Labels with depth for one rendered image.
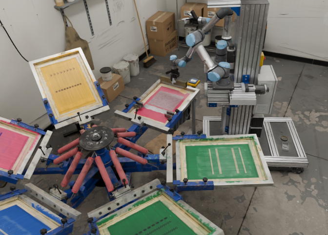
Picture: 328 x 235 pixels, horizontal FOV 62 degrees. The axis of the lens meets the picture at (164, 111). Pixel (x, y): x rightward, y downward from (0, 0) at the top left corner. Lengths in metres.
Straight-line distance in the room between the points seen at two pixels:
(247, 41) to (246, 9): 0.32
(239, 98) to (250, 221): 1.36
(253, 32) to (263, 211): 1.96
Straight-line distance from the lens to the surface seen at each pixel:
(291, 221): 3.50
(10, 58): 4.15
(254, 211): 3.46
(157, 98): 3.32
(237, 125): 3.58
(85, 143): 2.39
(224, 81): 2.94
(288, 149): 3.85
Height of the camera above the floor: 2.89
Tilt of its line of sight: 38 degrees down
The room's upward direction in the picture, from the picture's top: 5 degrees counter-clockwise
